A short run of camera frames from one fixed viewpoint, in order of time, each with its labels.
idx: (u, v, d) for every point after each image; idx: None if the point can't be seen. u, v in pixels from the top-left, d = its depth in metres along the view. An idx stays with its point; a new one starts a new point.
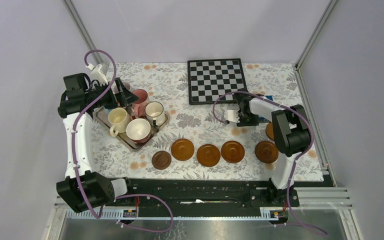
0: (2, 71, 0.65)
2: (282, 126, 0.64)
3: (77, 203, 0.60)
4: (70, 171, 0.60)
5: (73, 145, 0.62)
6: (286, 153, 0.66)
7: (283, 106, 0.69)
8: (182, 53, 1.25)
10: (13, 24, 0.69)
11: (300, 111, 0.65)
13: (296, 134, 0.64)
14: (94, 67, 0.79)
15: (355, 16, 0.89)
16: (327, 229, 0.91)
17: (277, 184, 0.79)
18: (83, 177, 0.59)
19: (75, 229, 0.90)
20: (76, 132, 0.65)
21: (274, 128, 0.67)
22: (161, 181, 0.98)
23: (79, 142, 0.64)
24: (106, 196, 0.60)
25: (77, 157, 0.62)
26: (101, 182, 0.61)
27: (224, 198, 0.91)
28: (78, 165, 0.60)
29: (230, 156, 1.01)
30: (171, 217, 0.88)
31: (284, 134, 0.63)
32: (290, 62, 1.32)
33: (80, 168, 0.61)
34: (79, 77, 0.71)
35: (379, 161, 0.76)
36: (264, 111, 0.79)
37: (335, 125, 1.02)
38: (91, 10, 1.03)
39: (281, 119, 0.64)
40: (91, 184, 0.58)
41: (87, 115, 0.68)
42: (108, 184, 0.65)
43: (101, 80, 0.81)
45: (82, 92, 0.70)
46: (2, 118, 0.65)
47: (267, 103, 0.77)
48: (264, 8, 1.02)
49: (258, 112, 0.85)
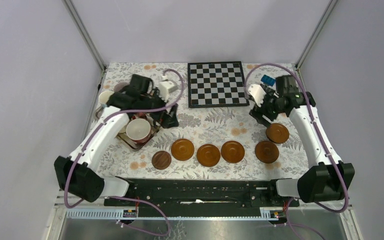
0: (2, 70, 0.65)
2: (317, 184, 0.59)
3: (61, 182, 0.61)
4: (75, 156, 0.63)
5: (93, 135, 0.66)
6: (304, 200, 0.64)
7: (331, 159, 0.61)
8: (182, 53, 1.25)
10: (14, 25, 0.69)
11: (347, 172, 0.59)
13: (324, 192, 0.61)
14: (167, 83, 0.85)
15: (355, 16, 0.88)
16: (327, 229, 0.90)
17: (280, 191, 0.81)
18: (78, 165, 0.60)
19: (75, 229, 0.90)
20: (104, 126, 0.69)
21: (307, 175, 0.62)
22: (161, 181, 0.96)
23: (98, 135, 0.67)
24: (85, 193, 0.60)
25: (89, 145, 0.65)
26: (90, 179, 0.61)
27: (224, 198, 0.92)
28: (84, 152, 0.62)
29: (230, 156, 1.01)
30: (164, 217, 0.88)
31: (313, 192, 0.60)
32: (289, 62, 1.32)
33: (82, 157, 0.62)
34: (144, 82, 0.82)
35: (379, 162, 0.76)
36: (304, 136, 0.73)
37: (334, 125, 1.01)
38: (91, 10, 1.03)
39: (320, 179, 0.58)
40: (79, 177, 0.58)
41: (126, 116, 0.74)
42: (97, 185, 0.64)
43: (162, 95, 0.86)
45: (137, 94, 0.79)
46: (2, 118, 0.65)
47: (315, 133, 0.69)
48: (264, 8, 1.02)
49: (295, 124, 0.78)
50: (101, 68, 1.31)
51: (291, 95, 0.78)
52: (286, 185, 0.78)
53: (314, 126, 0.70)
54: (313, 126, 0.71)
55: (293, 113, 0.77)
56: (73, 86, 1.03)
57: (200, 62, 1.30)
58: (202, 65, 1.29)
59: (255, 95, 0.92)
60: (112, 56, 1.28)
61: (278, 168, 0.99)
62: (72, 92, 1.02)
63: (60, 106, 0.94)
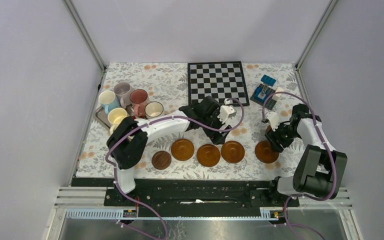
0: (2, 70, 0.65)
2: (310, 162, 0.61)
3: (115, 134, 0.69)
4: (142, 123, 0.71)
5: (161, 119, 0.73)
6: (295, 187, 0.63)
7: (325, 146, 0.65)
8: (182, 53, 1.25)
10: (13, 24, 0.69)
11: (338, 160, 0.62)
13: (317, 178, 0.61)
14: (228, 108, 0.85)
15: (355, 15, 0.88)
16: (327, 230, 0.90)
17: (279, 188, 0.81)
18: (138, 130, 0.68)
19: (76, 229, 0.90)
20: (172, 119, 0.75)
21: (301, 159, 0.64)
22: (161, 181, 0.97)
23: (164, 122, 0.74)
24: (123, 159, 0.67)
25: (154, 124, 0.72)
26: (138, 150, 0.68)
27: (224, 198, 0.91)
28: (148, 125, 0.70)
29: (230, 155, 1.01)
30: (158, 217, 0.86)
31: (305, 172, 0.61)
32: (290, 62, 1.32)
33: (145, 127, 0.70)
34: (214, 106, 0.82)
35: (379, 162, 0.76)
36: (307, 138, 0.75)
37: (334, 124, 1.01)
38: (91, 10, 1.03)
39: (311, 156, 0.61)
40: (135, 141, 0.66)
41: (187, 124, 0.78)
42: (132, 161, 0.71)
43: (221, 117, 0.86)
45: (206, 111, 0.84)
46: (1, 117, 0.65)
47: (316, 133, 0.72)
48: (264, 8, 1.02)
49: (301, 133, 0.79)
50: (101, 68, 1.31)
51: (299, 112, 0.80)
52: (284, 183, 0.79)
53: (316, 126, 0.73)
54: (315, 129, 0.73)
55: (300, 124, 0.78)
56: (73, 86, 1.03)
57: (200, 62, 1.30)
58: (202, 65, 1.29)
59: (271, 121, 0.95)
60: (112, 56, 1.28)
61: (279, 168, 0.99)
62: (72, 92, 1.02)
63: (60, 106, 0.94)
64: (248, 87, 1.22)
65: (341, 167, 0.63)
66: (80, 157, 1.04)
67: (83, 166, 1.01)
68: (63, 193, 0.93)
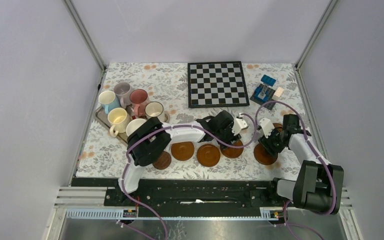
0: (2, 70, 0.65)
2: (308, 178, 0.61)
3: (139, 131, 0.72)
4: (166, 125, 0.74)
5: (183, 125, 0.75)
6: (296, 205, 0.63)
7: (322, 161, 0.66)
8: (183, 53, 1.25)
10: (14, 25, 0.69)
11: (336, 174, 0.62)
13: (318, 195, 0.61)
14: (241, 121, 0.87)
15: (355, 16, 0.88)
16: (327, 230, 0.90)
17: (278, 190, 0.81)
18: (162, 131, 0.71)
19: (75, 229, 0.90)
20: (190, 128, 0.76)
21: (298, 176, 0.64)
22: (161, 181, 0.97)
23: (185, 129, 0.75)
24: (144, 155, 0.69)
25: (177, 129, 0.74)
26: (159, 150, 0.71)
27: (224, 198, 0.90)
28: (172, 129, 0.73)
29: (229, 151, 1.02)
30: (157, 217, 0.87)
31: (305, 189, 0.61)
32: (290, 62, 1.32)
33: (168, 129, 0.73)
34: (228, 121, 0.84)
35: (379, 162, 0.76)
36: (300, 154, 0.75)
37: (335, 125, 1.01)
38: (91, 10, 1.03)
39: (309, 173, 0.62)
40: (160, 139, 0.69)
41: (202, 135, 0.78)
42: (151, 160, 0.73)
43: (234, 129, 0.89)
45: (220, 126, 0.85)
46: (2, 117, 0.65)
47: (308, 148, 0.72)
48: (264, 8, 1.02)
49: (294, 150, 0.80)
50: (101, 68, 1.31)
51: (290, 128, 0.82)
52: (284, 185, 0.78)
53: (308, 141, 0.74)
54: (308, 144, 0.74)
55: (292, 139, 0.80)
56: (73, 86, 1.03)
57: (200, 61, 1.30)
58: (202, 65, 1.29)
59: (263, 128, 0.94)
60: (112, 56, 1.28)
61: (278, 168, 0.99)
62: (72, 92, 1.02)
63: (61, 106, 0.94)
64: (248, 87, 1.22)
65: (338, 179, 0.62)
66: (80, 157, 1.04)
67: (84, 166, 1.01)
68: (63, 193, 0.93)
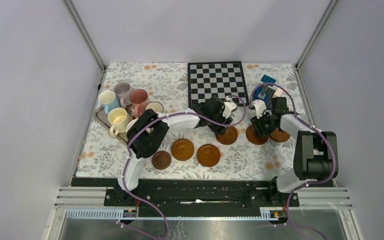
0: (2, 70, 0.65)
2: (306, 147, 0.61)
3: (137, 124, 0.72)
4: (162, 115, 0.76)
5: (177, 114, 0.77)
6: (299, 176, 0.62)
7: (315, 129, 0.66)
8: (183, 54, 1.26)
10: (14, 25, 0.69)
11: (331, 139, 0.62)
13: (319, 162, 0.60)
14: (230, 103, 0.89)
15: (354, 16, 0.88)
16: (327, 230, 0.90)
17: (280, 188, 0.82)
18: (160, 121, 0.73)
19: (75, 229, 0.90)
20: (185, 115, 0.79)
21: (297, 146, 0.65)
22: (161, 181, 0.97)
23: (180, 117, 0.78)
24: (146, 147, 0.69)
25: (171, 117, 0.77)
26: (159, 140, 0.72)
27: (224, 198, 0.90)
28: (167, 117, 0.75)
29: (223, 138, 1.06)
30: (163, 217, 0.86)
31: (305, 156, 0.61)
32: (290, 62, 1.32)
33: (165, 119, 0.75)
34: (219, 106, 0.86)
35: (379, 163, 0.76)
36: (293, 130, 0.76)
37: (335, 124, 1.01)
38: (91, 10, 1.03)
39: (307, 140, 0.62)
40: (158, 129, 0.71)
41: (197, 120, 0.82)
42: (153, 151, 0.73)
43: (224, 113, 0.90)
45: (211, 112, 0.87)
46: (2, 118, 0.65)
47: (299, 122, 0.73)
48: (264, 9, 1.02)
49: (287, 129, 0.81)
50: (101, 68, 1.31)
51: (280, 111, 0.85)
52: (284, 180, 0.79)
53: (297, 118, 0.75)
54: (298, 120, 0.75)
55: (282, 119, 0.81)
56: (73, 86, 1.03)
57: (200, 62, 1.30)
58: (202, 65, 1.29)
59: (257, 109, 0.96)
60: (112, 56, 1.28)
61: (278, 168, 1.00)
62: (72, 93, 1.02)
63: (61, 106, 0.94)
64: (248, 87, 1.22)
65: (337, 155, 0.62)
66: (80, 157, 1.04)
67: (83, 166, 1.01)
68: (63, 193, 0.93)
